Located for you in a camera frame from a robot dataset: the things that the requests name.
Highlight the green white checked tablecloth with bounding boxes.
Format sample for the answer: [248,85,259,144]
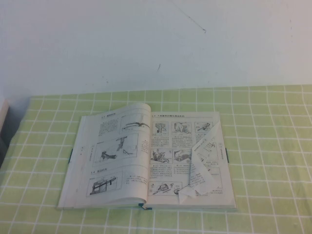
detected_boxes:
[0,84,312,234]

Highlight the illustrated technical book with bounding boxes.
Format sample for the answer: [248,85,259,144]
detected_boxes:
[56,102,238,212]

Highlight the beige board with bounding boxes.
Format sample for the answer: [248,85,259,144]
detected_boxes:
[0,97,10,137]

